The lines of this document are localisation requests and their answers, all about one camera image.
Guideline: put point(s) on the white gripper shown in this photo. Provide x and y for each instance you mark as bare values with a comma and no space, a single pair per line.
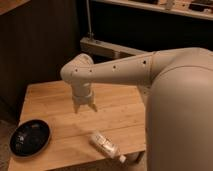
84,100

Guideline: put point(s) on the clear plastic bottle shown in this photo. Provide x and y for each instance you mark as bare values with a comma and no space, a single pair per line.
106,146

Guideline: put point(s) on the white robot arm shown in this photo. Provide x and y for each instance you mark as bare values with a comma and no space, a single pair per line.
179,108

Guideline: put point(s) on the black ceramic bowl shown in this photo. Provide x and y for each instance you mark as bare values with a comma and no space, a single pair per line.
30,138

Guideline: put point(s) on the wooden table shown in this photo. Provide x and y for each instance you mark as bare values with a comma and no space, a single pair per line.
119,116

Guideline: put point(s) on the grey metal bench beam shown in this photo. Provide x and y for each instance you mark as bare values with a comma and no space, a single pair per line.
106,49

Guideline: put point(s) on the metal pole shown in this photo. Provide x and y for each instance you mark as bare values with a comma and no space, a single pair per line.
90,32

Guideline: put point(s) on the dark wooden cabinet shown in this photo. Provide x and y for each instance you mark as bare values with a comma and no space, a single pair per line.
36,39

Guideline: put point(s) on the wooden shelf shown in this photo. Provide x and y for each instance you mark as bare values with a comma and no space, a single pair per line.
157,8

